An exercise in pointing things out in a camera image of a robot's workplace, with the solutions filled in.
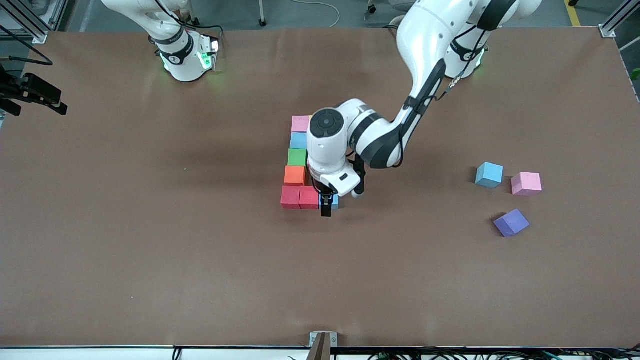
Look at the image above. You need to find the purple foam cube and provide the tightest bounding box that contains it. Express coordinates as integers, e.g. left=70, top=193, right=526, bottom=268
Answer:
left=493, top=208, right=530, bottom=238

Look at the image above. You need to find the orange foam cube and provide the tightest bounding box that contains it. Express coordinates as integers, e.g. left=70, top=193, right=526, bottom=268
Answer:
left=284, top=165, right=307, bottom=187

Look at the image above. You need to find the metal table edge bracket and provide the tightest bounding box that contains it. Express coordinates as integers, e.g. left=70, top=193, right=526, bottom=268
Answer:
left=306, top=331, right=338, bottom=360

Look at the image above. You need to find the white floor cable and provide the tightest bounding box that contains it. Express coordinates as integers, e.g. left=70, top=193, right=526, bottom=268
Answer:
left=292, top=0, right=342, bottom=29

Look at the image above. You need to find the black right base cable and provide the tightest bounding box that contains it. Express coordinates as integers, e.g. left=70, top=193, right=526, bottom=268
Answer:
left=192, top=17, right=224, bottom=38

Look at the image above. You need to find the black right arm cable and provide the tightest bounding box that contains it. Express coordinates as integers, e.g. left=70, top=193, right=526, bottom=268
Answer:
left=0, top=25, right=54, bottom=67

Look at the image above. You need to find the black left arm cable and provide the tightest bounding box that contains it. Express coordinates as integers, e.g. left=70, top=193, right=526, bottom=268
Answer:
left=435, top=25, right=493, bottom=101

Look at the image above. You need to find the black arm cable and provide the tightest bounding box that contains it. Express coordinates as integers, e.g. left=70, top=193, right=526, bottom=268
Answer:
left=435, top=25, right=493, bottom=101
left=0, top=25, right=54, bottom=67

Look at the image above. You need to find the white table edge rail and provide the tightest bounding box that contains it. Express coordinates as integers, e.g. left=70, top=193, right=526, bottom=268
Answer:
left=0, top=345, right=640, bottom=360

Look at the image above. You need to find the aluminium frame post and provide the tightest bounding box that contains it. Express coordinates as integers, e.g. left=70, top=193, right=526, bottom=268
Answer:
left=0, top=0, right=49, bottom=45
left=598, top=0, right=640, bottom=40

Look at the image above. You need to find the red foam cube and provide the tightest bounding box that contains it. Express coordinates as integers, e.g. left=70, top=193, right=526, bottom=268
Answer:
left=299, top=186, right=321, bottom=210
left=280, top=186, right=301, bottom=209

